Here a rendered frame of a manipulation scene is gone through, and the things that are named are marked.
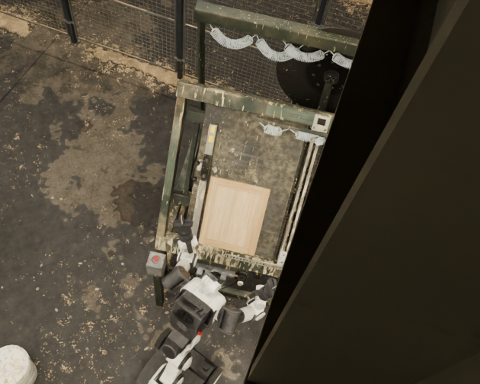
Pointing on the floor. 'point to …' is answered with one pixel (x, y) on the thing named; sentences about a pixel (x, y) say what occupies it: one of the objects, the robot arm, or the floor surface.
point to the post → (158, 290)
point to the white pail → (11, 366)
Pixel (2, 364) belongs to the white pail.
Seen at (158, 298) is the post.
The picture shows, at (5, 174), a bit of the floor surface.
